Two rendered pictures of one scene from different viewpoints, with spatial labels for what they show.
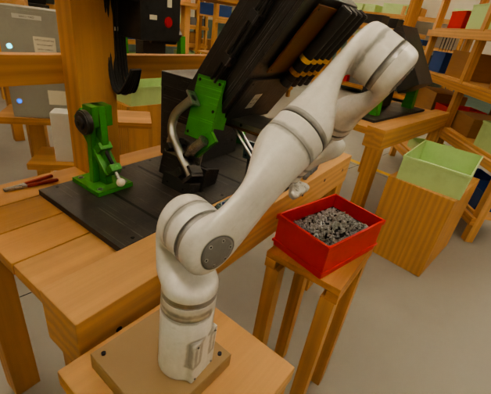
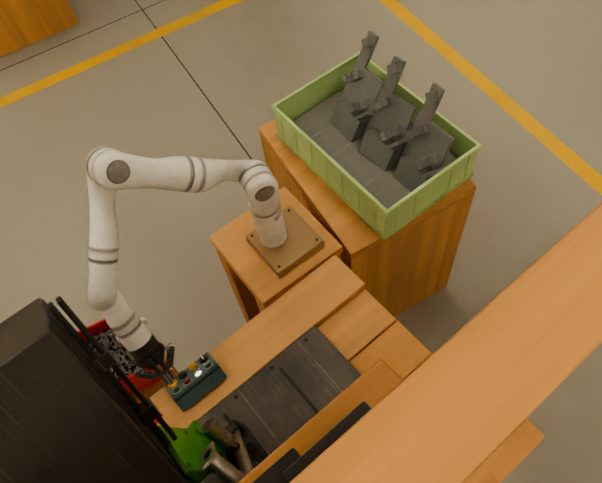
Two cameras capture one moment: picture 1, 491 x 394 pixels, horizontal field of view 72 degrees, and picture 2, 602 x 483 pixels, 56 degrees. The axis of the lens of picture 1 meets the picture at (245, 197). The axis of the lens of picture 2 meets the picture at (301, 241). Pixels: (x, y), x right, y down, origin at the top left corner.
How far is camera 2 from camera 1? 170 cm
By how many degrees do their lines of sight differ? 91
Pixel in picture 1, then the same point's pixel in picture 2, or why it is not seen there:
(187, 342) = not seen: hidden behind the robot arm
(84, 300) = (334, 271)
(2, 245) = (414, 343)
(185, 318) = not seen: hidden behind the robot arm
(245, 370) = (238, 237)
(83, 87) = not seen: outside the picture
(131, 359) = (301, 235)
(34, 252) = (385, 333)
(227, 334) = (243, 259)
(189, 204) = (259, 172)
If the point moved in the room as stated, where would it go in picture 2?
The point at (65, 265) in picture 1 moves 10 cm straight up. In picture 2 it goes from (357, 316) to (357, 302)
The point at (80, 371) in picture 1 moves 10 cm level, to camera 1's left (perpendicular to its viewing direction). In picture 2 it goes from (330, 244) to (359, 251)
